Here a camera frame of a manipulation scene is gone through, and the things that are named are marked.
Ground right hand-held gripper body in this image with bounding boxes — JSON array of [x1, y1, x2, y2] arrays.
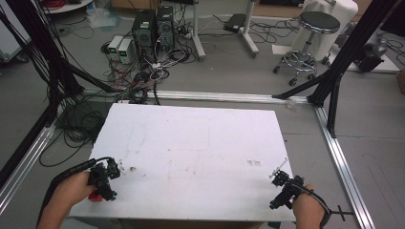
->
[[279, 175, 306, 210]]

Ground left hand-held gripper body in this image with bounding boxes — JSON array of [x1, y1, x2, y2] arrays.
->
[[87, 161, 112, 194]]

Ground small white plastic stick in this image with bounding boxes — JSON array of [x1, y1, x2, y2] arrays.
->
[[267, 157, 289, 179]]

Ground person's right hand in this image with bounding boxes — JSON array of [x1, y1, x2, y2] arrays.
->
[[291, 183, 327, 220]]

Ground person's left hand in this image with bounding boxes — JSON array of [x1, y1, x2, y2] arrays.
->
[[47, 170, 96, 213]]

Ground short black upright strut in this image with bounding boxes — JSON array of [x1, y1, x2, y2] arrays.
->
[[327, 73, 344, 139]]

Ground white power supply unit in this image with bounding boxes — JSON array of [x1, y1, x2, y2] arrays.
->
[[117, 38, 135, 65], [107, 34, 124, 62]]

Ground black computer tower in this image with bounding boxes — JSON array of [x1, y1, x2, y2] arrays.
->
[[131, 8, 158, 54], [155, 5, 176, 52]]

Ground black round chrome stool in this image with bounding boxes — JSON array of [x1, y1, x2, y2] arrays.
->
[[272, 10, 342, 87]]

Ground white metal stand leg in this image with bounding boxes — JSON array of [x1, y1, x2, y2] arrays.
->
[[239, 0, 261, 59], [190, 0, 207, 62]]

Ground clear plastic bag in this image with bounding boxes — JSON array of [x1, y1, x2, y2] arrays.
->
[[86, 7, 123, 31]]

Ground grey and black machine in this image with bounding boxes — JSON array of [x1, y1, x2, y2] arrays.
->
[[352, 33, 390, 73]]

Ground white floor board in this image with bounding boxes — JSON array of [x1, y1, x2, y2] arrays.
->
[[329, 49, 401, 74]]

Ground flat black box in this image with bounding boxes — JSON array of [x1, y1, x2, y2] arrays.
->
[[223, 12, 247, 33]]

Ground white panel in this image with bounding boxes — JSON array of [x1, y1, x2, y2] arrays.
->
[[0, 9, 32, 64]]

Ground round white table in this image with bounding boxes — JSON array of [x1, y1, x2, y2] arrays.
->
[[40, 0, 95, 15]]

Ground black sleeved gripper cable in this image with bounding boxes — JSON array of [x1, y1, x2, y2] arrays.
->
[[36, 156, 115, 227]]

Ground loose black cable loops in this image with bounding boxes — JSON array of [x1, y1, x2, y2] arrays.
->
[[38, 100, 113, 168]]

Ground aluminium floor rail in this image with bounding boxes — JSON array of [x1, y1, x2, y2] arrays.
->
[[81, 88, 310, 105], [0, 124, 57, 216], [312, 105, 377, 229]]

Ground black diagonal frame brace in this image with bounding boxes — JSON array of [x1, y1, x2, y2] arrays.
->
[[271, 70, 330, 100]]

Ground tangle of floor cables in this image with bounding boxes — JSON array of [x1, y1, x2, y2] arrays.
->
[[99, 30, 195, 106]]

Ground black frame post with cables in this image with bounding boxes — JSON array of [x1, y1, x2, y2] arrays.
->
[[0, 0, 122, 129]]

